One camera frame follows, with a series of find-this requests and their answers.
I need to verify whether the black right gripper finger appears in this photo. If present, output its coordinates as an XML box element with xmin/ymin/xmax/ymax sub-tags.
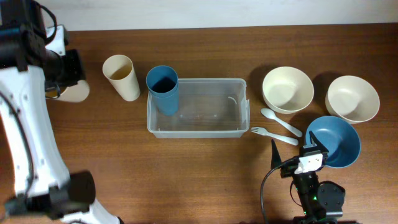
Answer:
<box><xmin>309</xmin><ymin>131</ymin><xmax>328</xmax><ymax>153</ymax></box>
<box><xmin>271</xmin><ymin>139</ymin><xmax>282</xmax><ymax>169</ymax></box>

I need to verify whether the cream cup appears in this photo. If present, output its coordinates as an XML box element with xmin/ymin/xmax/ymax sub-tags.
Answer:
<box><xmin>102</xmin><ymin>55</ymin><xmax>141</xmax><ymax>101</ymax></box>
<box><xmin>45</xmin><ymin>80</ymin><xmax>90</xmax><ymax>103</ymax></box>

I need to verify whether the blue cup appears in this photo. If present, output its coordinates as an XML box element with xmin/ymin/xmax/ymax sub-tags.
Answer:
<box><xmin>146</xmin><ymin>65</ymin><xmax>178</xmax><ymax>98</ymax></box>
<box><xmin>150</xmin><ymin>88</ymin><xmax>179</xmax><ymax>116</ymax></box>

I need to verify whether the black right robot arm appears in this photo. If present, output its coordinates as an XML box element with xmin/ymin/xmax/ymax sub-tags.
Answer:
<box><xmin>271</xmin><ymin>132</ymin><xmax>345</xmax><ymax>223</ymax></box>

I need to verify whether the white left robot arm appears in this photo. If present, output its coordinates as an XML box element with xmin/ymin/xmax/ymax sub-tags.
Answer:
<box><xmin>1</xmin><ymin>0</ymin><xmax>121</xmax><ymax>223</ymax></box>

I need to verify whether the cream bowl near container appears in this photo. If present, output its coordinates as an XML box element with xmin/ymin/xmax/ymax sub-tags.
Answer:
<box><xmin>262</xmin><ymin>67</ymin><xmax>315</xmax><ymax>114</ymax></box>

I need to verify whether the clear plastic storage container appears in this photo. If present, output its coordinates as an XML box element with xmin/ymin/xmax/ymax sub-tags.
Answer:
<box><xmin>147</xmin><ymin>78</ymin><xmax>250</xmax><ymax>138</ymax></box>

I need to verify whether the blue bowl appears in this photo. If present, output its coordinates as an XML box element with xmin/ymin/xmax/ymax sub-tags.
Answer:
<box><xmin>305</xmin><ymin>116</ymin><xmax>361</xmax><ymax>168</ymax></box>

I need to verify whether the white plastic fork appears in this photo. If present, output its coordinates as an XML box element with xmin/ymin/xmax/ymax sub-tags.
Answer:
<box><xmin>250</xmin><ymin>127</ymin><xmax>299</xmax><ymax>146</ymax></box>

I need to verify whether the white plastic spoon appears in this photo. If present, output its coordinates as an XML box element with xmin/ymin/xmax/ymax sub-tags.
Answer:
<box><xmin>261</xmin><ymin>108</ymin><xmax>303</xmax><ymax>137</ymax></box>

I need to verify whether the cream bowl far right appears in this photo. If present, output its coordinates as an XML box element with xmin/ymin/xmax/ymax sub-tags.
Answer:
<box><xmin>325</xmin><ymin>75</ymin><xmax>381</xmax><ymax>124</ymax></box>

